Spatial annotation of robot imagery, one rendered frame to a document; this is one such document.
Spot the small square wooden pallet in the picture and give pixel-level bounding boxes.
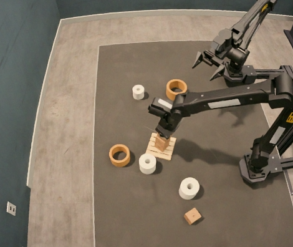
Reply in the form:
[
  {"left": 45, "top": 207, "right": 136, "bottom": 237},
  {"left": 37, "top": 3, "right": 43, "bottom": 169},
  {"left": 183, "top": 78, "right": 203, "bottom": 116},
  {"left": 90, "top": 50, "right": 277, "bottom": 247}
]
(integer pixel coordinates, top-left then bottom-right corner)
[{"left": 146, "top": 133, "right": 176, "bottom": 161}]

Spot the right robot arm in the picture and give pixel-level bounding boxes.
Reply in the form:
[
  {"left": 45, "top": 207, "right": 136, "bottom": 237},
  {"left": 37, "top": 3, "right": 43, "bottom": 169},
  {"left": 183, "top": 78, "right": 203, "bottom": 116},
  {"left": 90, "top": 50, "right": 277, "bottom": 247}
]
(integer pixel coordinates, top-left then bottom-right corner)
[{"left": 209, "top": 0, "right": 278, "bottom": 78}]

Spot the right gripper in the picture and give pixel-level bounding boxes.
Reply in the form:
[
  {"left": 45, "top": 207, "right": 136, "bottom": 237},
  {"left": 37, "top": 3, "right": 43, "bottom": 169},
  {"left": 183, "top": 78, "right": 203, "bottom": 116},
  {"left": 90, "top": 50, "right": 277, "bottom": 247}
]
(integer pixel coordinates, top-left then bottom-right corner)
[{"left": 192, "top": 49, "right": 225, "bottom": 81}]

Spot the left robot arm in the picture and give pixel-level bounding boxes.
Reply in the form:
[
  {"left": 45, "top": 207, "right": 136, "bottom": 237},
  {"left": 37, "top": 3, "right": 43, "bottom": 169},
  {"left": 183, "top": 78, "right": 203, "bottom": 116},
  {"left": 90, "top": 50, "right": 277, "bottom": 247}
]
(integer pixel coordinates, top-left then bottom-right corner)
[{"left": 148, "top": 72, "right": 293, "bottom": 179}]

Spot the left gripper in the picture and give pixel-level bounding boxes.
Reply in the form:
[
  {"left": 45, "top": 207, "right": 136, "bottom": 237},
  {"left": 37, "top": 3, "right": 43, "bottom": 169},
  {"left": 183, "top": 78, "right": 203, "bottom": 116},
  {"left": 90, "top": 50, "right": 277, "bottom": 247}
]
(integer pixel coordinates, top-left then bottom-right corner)
[{"left": 155, "top": 120, "right": 182, "bottom": 140}]

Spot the orange-brown open cup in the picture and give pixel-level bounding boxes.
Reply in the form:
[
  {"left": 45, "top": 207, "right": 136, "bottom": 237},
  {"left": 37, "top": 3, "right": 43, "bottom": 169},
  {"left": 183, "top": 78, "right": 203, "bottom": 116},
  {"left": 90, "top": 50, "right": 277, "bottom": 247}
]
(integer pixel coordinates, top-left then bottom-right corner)
[{"left": 109, "top": 145, "right": 130, "bottom": 167}]

